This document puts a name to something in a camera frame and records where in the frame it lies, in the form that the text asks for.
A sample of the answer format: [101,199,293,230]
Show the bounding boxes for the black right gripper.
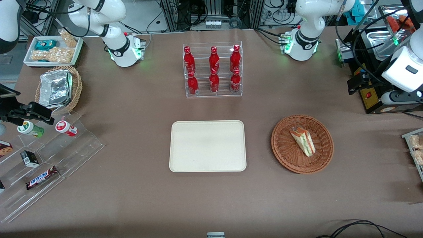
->
[0,84,55,126]

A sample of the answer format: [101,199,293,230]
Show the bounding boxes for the black floor cable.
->
[316,219,409,238]

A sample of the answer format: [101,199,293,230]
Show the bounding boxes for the green label white-cap bottle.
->
[17,121,45,138]

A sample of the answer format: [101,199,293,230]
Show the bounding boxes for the black machine with red switch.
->
[342,25,423,115]

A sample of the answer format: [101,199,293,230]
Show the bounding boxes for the red label white-cap bottle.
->
[55,120,78,137]

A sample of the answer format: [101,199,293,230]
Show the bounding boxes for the triangle sandwich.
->
[289,126,316,157]

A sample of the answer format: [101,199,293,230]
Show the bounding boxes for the Snickers chocolate bar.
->
[26,166,59,190]

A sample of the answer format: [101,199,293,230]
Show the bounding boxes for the small black box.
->
[20,150,40,167]

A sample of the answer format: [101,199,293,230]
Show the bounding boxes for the clear acrylic stepped display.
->
[0,106,105,223]

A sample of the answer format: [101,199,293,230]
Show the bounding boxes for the brown cookie box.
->
[0,140,14,158]

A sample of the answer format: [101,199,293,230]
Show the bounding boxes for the clear acrylic bottle rack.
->
[183,41,243,98]

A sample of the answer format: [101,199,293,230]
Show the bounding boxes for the brown round wicker basket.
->
[271,114,334,174]

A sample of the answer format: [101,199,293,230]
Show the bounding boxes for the black hanging cable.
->
[335,0,400,87]

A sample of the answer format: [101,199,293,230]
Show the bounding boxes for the white rectangular snack tray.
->
[23,36,84,68]

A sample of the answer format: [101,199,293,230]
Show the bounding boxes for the clear bag of crackers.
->
[48,47,74,63]
[31,50,50,62]

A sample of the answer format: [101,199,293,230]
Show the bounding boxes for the red cola bottle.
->
[187,71,199,96]
[209,46,220,74]
[209,68,220,94]
[230,68,242,94]
[183,46,196,74]
[230,45,241,72]

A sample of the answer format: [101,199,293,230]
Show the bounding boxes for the clear bag of nuts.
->
[59,29,78,48]

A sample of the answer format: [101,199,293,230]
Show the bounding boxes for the black arm base cable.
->
[253,28,285,45]

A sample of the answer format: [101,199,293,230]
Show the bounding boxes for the teal snack packet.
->
[35,40,57,51]

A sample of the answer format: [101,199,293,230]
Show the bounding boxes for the silver metal pan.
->
[362,26,404,62]

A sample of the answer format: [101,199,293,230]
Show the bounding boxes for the cream plastic tray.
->
[169,120,247,173]

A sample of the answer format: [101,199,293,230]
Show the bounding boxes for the tan oval wicker basket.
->
[35,65,83,115]

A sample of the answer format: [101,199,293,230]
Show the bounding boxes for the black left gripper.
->
[347,73,393,96]

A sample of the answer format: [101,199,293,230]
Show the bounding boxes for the red snack packets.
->
[385,14,415,34]

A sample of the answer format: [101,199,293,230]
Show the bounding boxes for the silver foil pack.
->
[39,69,73,109]

